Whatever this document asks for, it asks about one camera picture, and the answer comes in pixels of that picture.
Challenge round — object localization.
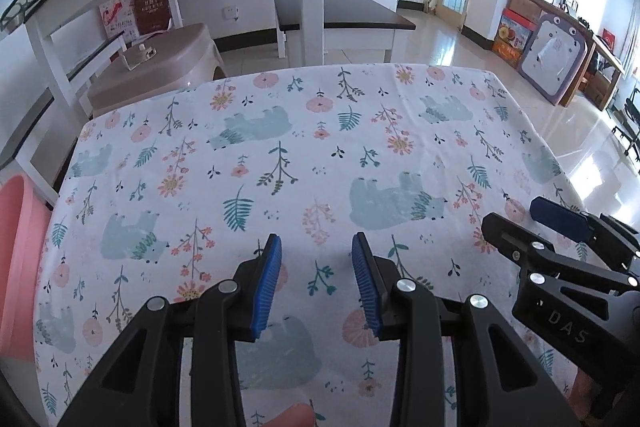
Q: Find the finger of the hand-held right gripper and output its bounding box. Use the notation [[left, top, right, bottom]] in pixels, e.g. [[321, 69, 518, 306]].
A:
[[481, 212, 639, 297], [529, 196, 640, 271]]

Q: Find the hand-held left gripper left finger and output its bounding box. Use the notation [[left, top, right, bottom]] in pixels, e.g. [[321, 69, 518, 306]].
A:
[[57, 233, 283, 427]]

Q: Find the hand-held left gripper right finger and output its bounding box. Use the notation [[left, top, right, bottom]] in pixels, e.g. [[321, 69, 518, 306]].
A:
[[351, 232, 582, 427]]

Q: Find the pink plastic bucket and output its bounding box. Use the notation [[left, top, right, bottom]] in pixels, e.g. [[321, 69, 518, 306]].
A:
[[0, 174, 53, 363]]

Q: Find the person's right hand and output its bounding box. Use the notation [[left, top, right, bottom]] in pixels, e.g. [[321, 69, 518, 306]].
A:
[[571, 373, 599, 414]]

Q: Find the person's left hand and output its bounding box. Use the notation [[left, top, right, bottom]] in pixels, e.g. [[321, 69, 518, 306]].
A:
[[264, 401, 317, 427]]

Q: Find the wooden desk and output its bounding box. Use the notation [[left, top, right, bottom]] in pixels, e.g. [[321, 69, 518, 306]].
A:
[[515, 0, 626, 112]]

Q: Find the floral printed tablecloth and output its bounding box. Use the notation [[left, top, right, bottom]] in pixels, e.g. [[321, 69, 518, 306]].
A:
[[32, 63, 601, 427]]

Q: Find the grey children's drawing board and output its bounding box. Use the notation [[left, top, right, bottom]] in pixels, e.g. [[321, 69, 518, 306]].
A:
[[516, 13, 595, 108]]

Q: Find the printed fruit carton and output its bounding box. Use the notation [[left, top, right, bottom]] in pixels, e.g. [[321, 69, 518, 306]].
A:
[[492, 8, 538, 68]]

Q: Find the brown cardboard box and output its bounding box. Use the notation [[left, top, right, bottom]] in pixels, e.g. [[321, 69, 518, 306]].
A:
[[507, 0, 546, 20]]

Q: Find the taupe plastic stool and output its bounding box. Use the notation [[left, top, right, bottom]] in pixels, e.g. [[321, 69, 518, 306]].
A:
[[87, 23, 228, 118]]

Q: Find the small white card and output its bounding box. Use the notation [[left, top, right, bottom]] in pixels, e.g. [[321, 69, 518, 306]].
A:
[[123, 48, 158, 70]]

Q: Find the white bench with dark top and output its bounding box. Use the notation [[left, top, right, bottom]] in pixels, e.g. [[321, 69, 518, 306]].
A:
[[271, 0, 417, 64], [0, 31, 128, 210]]

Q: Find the dark red paper bag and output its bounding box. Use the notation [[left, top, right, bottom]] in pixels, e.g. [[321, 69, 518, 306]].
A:
[[132, 0, 173, 32]]

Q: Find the white and red paper bag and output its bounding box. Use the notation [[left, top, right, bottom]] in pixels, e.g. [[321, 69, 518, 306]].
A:
[[98, 0, 138, 38]]

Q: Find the black metal frame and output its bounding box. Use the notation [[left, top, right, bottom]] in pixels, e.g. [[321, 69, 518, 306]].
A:
[[612, 87, 640, 158]]

